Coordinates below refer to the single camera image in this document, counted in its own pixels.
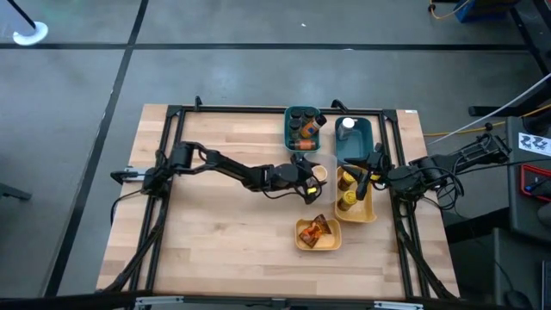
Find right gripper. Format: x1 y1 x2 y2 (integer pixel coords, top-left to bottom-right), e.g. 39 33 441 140
343 150 417 202

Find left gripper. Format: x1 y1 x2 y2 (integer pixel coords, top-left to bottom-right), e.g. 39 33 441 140
264 152 328 193

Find yellow lid spice tin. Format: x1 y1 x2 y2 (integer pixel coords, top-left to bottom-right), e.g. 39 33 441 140
337 189 358 212
337 170 357 192

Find red orange spice jar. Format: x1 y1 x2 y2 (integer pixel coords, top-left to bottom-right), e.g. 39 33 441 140
288 139 319 152

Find white lid spice jar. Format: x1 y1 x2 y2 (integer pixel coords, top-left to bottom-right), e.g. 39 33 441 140
337 116 356 141

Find orange seasoning packet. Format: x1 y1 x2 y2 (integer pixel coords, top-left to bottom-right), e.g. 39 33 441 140
299 223 323 250

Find dark blue plastic bin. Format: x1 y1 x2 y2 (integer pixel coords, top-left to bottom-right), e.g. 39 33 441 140
334 115 374 164

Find clear plastic container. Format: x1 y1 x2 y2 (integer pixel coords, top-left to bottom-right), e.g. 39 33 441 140
300 152 339 204

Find large yellow plastic bin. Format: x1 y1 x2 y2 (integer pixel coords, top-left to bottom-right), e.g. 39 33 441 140
334 165 378 224

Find teal plastic bin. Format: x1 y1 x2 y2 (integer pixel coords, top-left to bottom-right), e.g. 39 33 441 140
283 105 323 154

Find small yellow plastic bin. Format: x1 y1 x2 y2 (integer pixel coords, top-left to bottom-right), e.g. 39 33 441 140
294 218 344 251

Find white marker sticker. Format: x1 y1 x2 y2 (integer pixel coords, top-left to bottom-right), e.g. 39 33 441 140
518 132 551 152

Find blue box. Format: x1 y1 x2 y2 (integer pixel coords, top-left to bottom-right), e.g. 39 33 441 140
454 0 511 23

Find black computer mouse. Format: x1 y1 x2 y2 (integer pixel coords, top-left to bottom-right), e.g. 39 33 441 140
504 288 534 310

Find black table leg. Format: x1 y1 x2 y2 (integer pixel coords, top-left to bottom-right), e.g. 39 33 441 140
510 0 551 77

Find black furniture leg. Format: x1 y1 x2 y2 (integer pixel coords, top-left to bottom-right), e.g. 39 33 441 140
0 183 34 202

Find white round stand base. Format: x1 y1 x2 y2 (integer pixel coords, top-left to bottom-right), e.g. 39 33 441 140
12 20 50 47

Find black pole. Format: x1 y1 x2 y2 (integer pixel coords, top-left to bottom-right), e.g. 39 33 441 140
2 0 38 32

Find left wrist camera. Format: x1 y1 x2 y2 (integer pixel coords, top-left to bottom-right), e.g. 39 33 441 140
300 185 325 205

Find yellow cable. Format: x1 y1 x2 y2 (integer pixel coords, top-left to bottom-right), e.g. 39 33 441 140
428 0 473 22
424 104 551 138

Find silver metal bracket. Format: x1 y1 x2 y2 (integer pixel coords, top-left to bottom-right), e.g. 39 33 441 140
373 300 425 310
133 294 186 310

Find black cable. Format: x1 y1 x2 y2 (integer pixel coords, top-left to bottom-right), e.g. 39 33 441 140
449 157 551 177

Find white cable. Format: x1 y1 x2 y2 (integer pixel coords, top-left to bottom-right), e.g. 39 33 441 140
428 72 551 146

